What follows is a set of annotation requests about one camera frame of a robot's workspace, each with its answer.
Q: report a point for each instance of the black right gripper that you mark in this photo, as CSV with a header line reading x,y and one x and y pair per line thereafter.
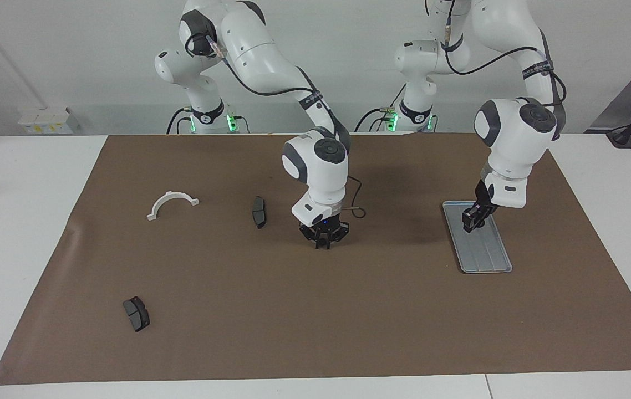
x,y
325,227

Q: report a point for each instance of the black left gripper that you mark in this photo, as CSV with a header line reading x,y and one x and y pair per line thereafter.
x,y
484,202

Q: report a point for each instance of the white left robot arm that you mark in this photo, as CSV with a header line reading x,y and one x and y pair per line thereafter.
x,y
515,133

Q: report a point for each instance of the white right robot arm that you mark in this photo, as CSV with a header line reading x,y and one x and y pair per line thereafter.
x,y
315,160

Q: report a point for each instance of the silver metal tray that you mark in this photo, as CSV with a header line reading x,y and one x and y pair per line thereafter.
x,y
487,260

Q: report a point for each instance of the slim dark grey brake pad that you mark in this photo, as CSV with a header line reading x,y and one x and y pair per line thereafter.
x,y
259,213

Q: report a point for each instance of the brown paper table mat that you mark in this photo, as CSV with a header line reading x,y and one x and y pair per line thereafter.
x,y
349,305

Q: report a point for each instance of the wide dark grey brake pad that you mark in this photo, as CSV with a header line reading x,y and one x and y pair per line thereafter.
x,y
137,316

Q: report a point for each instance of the white semicircular plastic bracket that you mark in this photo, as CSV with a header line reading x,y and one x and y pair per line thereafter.
x,y
173,195

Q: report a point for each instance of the white wall socket box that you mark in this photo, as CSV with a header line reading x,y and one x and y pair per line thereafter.
x,y
44,119

